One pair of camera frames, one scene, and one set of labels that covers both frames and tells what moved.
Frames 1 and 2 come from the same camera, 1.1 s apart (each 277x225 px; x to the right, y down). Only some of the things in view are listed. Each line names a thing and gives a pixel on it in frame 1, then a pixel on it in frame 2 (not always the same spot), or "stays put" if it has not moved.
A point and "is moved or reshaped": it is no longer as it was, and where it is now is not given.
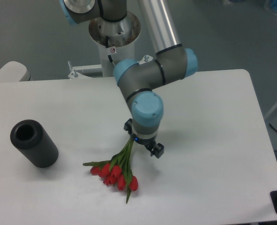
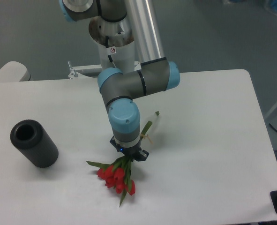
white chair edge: [12, 71] stays put
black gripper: [159, 149] to [134, 153]
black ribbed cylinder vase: [29, 137] stays put
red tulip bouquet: [117, 170] is moved or reshaped
